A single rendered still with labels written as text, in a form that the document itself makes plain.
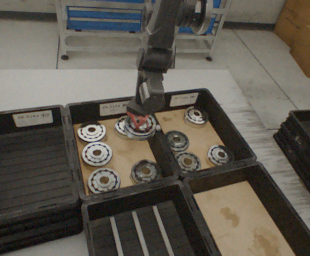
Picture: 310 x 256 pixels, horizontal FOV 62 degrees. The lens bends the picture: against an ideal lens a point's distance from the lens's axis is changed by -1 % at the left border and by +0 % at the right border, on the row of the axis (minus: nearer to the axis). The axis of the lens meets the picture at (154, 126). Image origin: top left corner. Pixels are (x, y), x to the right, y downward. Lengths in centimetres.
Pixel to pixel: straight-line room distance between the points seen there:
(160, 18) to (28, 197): 64
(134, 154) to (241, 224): 43
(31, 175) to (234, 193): 68
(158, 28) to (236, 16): 362
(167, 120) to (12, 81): 85
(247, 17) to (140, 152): 358
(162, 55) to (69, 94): 82
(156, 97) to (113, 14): 217
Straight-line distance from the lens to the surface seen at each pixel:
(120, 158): 94
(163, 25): 62
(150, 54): 64
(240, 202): 96
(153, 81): 65
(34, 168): 95
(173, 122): 110
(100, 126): 100
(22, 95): 143
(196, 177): 82
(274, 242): 95
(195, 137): 107
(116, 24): 280
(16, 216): 76
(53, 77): 152
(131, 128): 83
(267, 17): 450
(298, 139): 184
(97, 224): 83
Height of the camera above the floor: 159
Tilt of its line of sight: 46 degrees down
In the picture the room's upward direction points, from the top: 11 degrees clockwise
